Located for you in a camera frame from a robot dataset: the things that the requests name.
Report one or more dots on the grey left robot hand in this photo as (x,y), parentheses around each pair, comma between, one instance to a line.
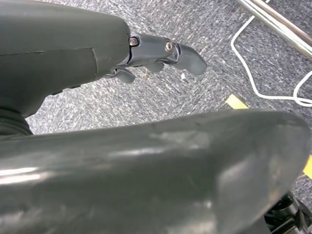
(60,48)

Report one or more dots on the stainless steel workbench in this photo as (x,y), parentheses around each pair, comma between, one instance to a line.
(280,24)

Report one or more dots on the yellow floor tape outline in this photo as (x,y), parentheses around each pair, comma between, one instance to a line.
(235,101)

